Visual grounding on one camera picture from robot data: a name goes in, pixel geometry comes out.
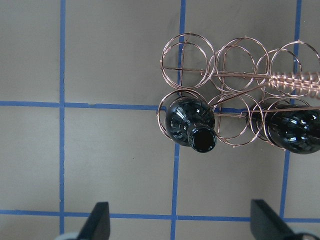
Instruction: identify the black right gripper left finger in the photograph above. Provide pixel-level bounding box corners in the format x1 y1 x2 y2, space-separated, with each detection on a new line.
76 202 111 240

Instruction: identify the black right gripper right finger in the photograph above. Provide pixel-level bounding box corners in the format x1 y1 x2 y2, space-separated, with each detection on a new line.
250 199 300 240

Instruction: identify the dark wine bottle right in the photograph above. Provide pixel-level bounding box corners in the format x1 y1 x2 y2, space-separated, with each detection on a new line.
250 101 320 154

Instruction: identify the dark wine bottle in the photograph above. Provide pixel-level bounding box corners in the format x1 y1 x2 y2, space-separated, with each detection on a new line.
165 96 217 153
250 101 320 154

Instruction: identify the dark wine bottle left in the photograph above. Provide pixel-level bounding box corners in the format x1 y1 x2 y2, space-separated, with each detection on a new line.
165 96 217 153

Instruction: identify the copper wire bottle basket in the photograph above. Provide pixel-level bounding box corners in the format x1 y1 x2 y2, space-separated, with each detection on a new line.
156 33 320 151

